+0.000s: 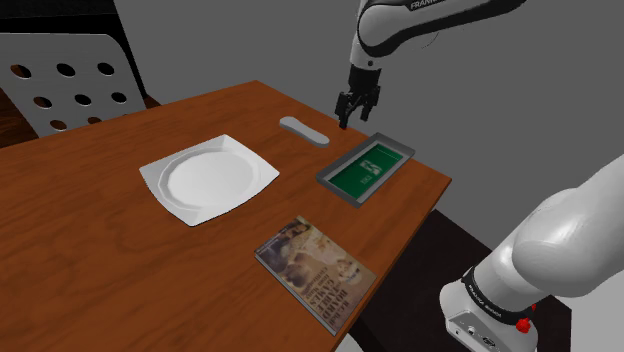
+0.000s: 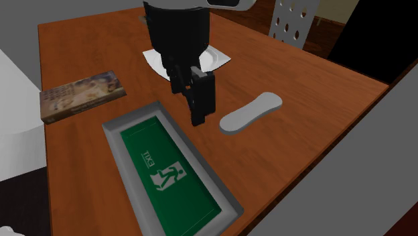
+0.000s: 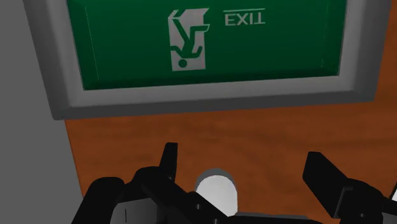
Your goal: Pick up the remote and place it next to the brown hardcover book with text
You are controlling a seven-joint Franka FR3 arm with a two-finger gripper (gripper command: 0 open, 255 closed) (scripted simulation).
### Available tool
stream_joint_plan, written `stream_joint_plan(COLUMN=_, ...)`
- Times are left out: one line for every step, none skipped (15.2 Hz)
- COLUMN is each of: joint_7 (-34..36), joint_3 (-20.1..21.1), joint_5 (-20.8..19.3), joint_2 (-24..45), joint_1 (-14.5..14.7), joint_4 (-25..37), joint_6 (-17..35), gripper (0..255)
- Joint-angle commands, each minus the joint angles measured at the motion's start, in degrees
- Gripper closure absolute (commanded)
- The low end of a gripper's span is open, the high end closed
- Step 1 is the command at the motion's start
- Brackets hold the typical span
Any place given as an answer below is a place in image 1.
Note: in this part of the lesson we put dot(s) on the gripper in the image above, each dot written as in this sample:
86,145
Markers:
364,82

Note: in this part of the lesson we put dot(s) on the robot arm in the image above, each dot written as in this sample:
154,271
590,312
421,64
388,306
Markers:
560,244

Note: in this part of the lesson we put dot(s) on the grey flat remote control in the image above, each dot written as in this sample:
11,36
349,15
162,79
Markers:
304,130

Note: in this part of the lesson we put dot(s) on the grey tablet with green screen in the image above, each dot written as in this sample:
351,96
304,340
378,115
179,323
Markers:
365,171

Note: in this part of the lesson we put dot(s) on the white square plate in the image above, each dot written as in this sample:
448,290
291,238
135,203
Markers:
209,178

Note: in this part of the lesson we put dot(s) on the book with brown picture cover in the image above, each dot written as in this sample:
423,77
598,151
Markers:
317,273

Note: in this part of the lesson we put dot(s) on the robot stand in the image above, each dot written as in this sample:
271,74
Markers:
414,292

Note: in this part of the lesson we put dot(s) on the grey chair with round holes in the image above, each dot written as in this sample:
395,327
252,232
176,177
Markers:
88,48

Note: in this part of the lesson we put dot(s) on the brown wooden table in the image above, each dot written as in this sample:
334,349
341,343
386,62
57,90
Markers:
73,244

